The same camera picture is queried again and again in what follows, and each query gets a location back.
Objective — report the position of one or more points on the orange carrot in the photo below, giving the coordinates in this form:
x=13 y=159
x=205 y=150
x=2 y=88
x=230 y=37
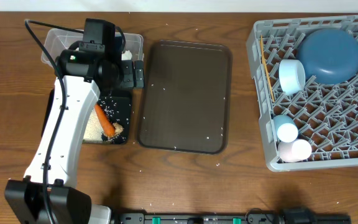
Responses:
x=108 y=128

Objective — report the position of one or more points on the small light blue bowl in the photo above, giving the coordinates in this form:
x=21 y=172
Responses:
x=292 y=76

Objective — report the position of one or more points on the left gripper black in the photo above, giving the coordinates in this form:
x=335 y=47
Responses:
x=137 y=74

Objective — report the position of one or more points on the grey dishwasher rack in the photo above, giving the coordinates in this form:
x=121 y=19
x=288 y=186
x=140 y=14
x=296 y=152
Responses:
x=325 y=115

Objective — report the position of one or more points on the clear plastic container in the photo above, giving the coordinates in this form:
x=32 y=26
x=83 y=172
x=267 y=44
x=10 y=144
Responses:
x=58 y=40

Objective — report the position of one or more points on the light blue plastic cup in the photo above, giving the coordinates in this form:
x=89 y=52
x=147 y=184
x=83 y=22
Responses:
x=285 y=128

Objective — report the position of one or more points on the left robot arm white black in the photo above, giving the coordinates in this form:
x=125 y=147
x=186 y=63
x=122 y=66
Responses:
x=93 y=65

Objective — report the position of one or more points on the pink plastic cup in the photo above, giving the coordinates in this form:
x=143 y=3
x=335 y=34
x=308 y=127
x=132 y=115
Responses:
x=295 y=151

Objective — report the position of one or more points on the wooden chopstick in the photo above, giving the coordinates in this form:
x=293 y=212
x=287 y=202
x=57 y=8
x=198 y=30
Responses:
x=261 y=42

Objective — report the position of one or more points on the black waste tray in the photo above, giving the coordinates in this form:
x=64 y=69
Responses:
x=117 y=105

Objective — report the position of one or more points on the brown serving tray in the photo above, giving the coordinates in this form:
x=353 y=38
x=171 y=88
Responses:
x=185 y=104

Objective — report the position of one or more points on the pile of white rice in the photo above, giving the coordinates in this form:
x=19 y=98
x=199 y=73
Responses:
x=94 y=133

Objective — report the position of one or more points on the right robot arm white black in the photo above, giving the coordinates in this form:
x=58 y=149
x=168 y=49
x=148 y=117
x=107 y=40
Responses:
x=298 y=216

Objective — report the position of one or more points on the brown food scrap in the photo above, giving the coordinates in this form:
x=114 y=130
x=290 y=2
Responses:
x=118 y=129

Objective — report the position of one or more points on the large dark blue plate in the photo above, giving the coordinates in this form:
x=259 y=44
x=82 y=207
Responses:
x=330 y=55

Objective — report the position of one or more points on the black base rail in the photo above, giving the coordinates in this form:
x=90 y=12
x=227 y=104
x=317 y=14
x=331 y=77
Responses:
x=249 y=218

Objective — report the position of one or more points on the crumpled white paper napkin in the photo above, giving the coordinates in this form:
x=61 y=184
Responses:
x=127 y=55

